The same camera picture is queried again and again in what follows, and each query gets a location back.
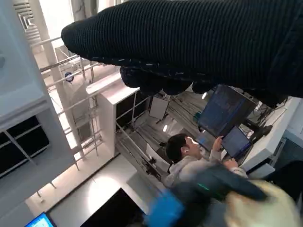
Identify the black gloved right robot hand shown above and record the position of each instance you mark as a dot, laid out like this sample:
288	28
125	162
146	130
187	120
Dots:
189	40

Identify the round blue sign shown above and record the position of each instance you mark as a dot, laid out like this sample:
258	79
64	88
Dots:
69	76

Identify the white ceiling air vent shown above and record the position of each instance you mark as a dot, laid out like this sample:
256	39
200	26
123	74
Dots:
27	19

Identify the white shelf cabinet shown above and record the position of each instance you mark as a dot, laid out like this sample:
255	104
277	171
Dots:
106	113

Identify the small dark computer screen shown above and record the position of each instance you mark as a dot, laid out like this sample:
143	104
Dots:
236	142

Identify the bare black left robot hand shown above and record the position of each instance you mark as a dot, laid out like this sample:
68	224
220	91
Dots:
201	196

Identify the toy bread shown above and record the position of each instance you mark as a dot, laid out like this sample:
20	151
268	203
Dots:
265	212

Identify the large dark computer monitor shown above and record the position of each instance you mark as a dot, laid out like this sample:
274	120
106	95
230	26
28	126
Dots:
222	111

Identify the person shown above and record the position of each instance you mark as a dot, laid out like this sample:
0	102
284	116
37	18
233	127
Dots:
187	165

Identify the white board panel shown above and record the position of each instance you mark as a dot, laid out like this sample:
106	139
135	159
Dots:
158	107

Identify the large black screen panel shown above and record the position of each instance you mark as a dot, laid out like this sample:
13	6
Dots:
113	210

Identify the small bright blue screen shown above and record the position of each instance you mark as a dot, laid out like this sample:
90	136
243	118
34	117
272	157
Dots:
40	221

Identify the white desk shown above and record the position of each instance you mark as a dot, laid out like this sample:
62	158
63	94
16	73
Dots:
272	142

